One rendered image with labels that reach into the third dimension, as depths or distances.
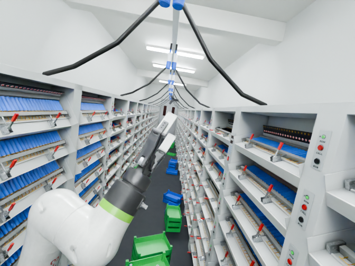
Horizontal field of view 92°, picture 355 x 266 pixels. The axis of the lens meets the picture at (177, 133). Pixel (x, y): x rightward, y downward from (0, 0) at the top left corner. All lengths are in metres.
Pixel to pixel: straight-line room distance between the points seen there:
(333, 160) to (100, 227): 0.63
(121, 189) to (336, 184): 0.59
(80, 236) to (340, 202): 0.64
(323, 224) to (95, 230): 0.63
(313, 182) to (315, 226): 0.13
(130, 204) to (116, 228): 0.06
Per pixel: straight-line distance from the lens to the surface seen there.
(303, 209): 0.73
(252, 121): 1.28
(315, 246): 0.74
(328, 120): 0.69
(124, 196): 0.45
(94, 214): 0.47
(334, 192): 0.67
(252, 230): 1.08
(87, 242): 0.46
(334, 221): 0.73
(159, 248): 1.87
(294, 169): 0.80
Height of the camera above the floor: 1.65
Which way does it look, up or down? 7 degrees down
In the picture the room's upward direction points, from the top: 9 degrees clockwise
